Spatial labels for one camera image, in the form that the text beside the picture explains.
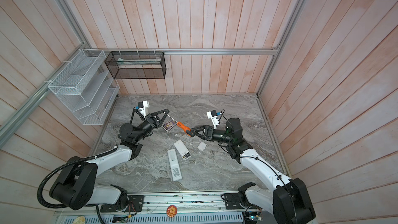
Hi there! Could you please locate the white battery cover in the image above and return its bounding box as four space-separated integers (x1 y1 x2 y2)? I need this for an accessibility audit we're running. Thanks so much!
198 142 207 151

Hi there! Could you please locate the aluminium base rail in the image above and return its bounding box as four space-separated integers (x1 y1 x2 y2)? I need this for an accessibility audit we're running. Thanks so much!
52 189 313 217

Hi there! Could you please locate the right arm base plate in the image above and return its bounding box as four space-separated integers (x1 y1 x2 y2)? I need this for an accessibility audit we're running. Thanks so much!
221 192 249 209

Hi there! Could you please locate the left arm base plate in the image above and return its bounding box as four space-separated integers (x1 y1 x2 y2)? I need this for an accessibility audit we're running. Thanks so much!
100 195 145 213

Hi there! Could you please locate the white wire mesh shelf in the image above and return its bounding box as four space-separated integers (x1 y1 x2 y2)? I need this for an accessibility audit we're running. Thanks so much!
49 49 120 125

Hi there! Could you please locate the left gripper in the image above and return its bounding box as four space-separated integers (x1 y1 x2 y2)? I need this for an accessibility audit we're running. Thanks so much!
134 109 169 142

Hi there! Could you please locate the black corrugated cable hose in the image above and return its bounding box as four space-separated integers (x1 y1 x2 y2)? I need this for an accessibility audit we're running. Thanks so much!
36 147 119 224

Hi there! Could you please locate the black mesh basket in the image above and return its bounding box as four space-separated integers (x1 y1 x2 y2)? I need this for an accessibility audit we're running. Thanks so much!
105 51 167 79

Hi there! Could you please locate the red round sticker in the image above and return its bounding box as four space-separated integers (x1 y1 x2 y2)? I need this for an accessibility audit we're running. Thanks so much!
166 205 177 218

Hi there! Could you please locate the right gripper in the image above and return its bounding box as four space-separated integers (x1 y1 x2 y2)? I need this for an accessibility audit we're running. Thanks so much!
193 126 233 145

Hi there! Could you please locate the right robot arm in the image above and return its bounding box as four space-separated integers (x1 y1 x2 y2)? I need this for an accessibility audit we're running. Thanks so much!
185 118 316 224

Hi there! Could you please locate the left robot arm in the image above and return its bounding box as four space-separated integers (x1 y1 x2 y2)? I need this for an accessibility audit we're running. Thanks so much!
37 109 170 212

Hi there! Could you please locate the white remote with label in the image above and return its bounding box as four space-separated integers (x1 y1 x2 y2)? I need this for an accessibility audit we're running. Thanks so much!
167 149 182 181

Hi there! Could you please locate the white remote control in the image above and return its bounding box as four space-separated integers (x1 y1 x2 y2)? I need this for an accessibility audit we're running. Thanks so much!
174 140 191 160

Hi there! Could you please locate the orange black screwdriver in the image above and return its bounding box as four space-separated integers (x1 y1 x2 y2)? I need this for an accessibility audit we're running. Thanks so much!
169 116 195 137

